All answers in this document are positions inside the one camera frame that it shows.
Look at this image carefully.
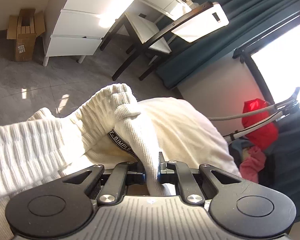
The black chair white seat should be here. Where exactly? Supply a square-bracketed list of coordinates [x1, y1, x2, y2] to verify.
[100, 2, 213, 81]

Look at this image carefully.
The red garment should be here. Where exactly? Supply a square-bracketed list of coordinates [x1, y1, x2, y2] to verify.
[241, 99, 279, 151]

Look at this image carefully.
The cream white knit garment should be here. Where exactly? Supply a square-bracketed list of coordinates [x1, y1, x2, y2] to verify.
[0, 83, 239, 239]

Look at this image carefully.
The white drawer dresser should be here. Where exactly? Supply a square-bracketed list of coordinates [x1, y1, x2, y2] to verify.
[43, 0, 133, 66]

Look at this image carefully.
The cardboard box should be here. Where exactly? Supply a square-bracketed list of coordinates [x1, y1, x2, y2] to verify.
[6, 8, 45, 62]

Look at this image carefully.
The teal curtain near desk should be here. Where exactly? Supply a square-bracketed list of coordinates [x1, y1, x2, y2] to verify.
[157, 0, 300, 89]

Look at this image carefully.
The teal curtain far side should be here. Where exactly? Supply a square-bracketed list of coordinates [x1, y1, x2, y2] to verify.
[258, 110, 300, 222]

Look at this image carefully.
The white air purifier box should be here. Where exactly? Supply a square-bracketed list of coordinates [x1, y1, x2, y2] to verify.
[172, 2, 229, 43]

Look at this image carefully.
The pink garment on pile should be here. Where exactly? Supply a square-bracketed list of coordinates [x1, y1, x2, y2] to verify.
[239, 146, 267, 184]

